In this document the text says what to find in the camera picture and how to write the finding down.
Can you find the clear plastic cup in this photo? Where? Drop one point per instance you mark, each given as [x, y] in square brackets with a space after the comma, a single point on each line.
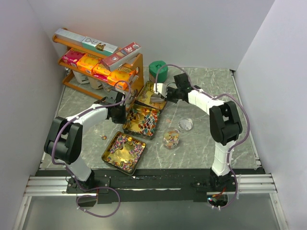
[171, 138]

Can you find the orange snack box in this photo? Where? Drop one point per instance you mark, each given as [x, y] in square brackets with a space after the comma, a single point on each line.
[88, 62]
[121, 77]

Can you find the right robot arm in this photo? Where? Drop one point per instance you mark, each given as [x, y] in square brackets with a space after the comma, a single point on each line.
[225, 125]

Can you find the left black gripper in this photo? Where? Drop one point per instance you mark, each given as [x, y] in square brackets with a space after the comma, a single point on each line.
[122, 120]

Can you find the tin of round lollipops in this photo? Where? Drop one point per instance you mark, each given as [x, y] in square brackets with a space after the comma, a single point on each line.
[141, 121]

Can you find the green covered jar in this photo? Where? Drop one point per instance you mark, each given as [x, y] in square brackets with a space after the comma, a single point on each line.
[153, 69]

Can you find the white teal cat box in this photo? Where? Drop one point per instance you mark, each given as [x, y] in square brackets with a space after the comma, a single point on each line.
[99, 46]

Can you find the fallen swirl lollipop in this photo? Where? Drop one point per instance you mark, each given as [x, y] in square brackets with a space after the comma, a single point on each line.
[103, 137]

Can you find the metal candy scoop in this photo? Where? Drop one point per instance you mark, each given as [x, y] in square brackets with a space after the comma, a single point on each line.
[156, 98]

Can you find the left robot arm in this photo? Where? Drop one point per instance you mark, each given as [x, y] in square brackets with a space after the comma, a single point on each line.
[64, 140]

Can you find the orange snack box left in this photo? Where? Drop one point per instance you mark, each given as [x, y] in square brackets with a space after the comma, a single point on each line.
[88, 62]

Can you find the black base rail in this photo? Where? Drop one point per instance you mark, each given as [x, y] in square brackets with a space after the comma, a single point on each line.
[154, 185]

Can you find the tin of swirl lollipops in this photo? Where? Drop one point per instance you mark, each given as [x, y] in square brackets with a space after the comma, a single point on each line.
[124, 153]

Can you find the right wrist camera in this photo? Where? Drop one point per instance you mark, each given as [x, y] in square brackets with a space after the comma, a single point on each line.
[160, 89]

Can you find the tin of pastel candies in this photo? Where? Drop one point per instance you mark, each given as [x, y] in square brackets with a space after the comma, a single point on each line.
[144, 97]

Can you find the grey long box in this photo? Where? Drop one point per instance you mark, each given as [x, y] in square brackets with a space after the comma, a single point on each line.
[69, 36]

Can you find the orange snack box right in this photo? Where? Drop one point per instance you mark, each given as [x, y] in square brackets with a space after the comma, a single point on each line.
[121, 77]

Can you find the clear round lid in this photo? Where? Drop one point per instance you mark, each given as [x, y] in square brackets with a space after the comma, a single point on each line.
[185, 124]

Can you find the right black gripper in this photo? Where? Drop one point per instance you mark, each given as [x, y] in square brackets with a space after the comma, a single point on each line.
[168, 89]

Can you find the yellow pink snack box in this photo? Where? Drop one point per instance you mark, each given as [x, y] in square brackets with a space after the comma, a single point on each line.
[101, 72]

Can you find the red white long box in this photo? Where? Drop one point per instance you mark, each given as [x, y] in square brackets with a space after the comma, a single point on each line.
[121, 56]

